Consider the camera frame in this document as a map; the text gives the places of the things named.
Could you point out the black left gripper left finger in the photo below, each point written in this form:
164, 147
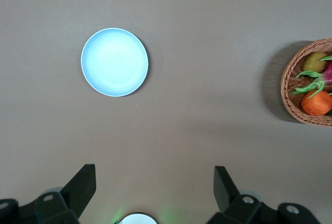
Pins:
52, 208

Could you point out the pink dragon fruit green leaves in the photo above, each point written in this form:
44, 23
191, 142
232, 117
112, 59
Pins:
329, 75

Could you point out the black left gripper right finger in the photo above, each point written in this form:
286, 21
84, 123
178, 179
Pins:
246, 208

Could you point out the orange tangerine fruit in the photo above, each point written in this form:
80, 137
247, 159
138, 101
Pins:
316, 103

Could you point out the brown woven wicker basket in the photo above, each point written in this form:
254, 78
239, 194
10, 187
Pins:
291, 104

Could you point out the brown-green kiwi fruit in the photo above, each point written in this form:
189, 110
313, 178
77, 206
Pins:
313, 62

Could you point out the light blue round plate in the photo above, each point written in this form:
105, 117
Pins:
114, 62

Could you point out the brown table cloth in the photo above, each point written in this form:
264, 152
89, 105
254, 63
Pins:
181, 130

